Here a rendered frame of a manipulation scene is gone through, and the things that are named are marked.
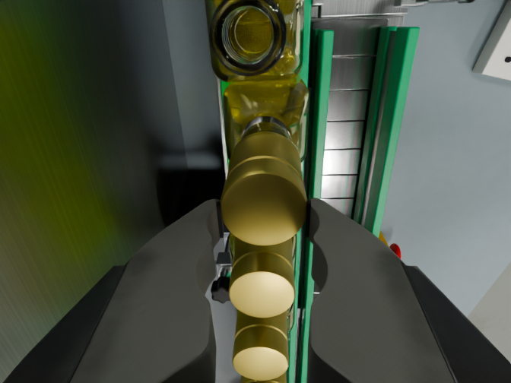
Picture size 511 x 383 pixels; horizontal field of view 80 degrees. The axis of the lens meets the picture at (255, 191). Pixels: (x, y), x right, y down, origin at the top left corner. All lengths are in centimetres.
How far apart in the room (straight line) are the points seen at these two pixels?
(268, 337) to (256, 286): 5
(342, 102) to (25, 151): 33
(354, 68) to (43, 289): 36
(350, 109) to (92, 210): 31
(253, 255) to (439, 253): 64
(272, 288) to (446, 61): 50
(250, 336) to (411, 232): 55
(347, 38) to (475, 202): 44
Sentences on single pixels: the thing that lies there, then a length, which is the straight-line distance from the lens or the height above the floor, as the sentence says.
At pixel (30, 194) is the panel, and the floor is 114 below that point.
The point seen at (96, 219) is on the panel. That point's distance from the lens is 25.
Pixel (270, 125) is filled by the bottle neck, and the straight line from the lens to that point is 17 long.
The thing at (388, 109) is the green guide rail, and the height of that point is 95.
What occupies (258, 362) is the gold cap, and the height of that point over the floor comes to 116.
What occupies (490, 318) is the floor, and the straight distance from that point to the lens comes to 238.
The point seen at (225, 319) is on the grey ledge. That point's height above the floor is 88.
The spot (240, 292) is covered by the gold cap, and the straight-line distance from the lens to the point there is 16.
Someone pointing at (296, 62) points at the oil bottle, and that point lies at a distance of 19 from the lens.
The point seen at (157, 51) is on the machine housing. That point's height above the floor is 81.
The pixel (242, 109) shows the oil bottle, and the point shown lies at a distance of 19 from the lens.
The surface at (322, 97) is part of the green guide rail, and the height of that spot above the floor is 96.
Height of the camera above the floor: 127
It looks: 61 degrees down
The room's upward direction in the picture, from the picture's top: 175 degrees counter-clockwise
